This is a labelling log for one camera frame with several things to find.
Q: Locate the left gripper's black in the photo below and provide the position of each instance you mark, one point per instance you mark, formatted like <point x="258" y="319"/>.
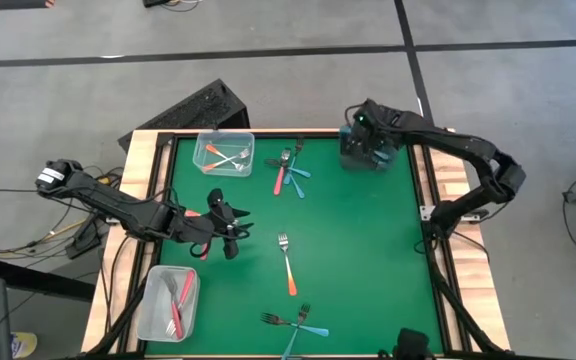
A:
<point x="223" y="220"/>

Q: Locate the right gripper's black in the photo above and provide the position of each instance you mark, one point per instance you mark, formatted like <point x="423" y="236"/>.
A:
<point x="373" y="125"/>

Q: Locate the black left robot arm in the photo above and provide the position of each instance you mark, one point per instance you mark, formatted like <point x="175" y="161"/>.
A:
<point x="118" y="210"/>

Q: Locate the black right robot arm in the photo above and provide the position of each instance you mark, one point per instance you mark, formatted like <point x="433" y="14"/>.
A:
<point x="468" y="145"/>

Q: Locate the dark translucent plastic bin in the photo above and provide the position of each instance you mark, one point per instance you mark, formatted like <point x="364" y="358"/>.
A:
<point x="348" y="162"/>

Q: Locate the clear plastic bin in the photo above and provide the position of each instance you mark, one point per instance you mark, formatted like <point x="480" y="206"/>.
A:
<point x="223" y="137"/>

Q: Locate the green table mat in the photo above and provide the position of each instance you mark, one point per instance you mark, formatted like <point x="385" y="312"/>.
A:
<point x="358" y="250"/>

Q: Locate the black perforated computer case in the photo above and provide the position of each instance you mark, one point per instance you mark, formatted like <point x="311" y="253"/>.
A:
<point x="198" y="107"/>

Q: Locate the clear container bottom left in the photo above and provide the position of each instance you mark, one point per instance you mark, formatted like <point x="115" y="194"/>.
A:
<point x="153" y="320"/>

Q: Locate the black box under table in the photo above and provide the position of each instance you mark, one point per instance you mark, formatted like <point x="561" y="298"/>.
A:
<point x="83" y="240"/>

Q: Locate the black floor bar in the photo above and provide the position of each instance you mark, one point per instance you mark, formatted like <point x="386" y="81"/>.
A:
<point x="38" y="280"/>

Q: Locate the black power strip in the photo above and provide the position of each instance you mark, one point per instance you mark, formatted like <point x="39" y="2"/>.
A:
<point x="154" y="2"/>

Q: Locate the yellow and blue package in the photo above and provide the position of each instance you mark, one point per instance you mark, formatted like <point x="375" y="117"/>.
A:
<point x="24" y="345"/>

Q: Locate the black mat with orange stripes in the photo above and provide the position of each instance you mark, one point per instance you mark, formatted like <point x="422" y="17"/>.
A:
<point x="23" y="4"/>

